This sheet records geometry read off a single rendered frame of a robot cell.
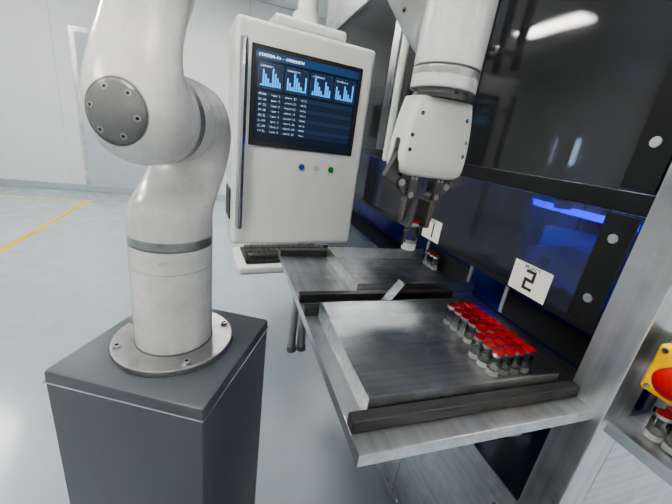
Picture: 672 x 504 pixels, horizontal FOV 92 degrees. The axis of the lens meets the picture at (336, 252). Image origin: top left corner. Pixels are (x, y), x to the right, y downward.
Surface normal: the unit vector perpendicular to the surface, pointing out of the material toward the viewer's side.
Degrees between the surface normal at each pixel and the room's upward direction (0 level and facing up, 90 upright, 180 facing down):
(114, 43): 62
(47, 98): 90
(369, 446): 0
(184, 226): 83
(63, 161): 90
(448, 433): 0
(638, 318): 90
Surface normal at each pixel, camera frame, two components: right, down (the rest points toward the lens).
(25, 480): 0.13, -0.94
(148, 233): 0.00, 0.31
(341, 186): 0.39, 0.35
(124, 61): 0.07, -0.12
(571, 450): -0.95, -0.02
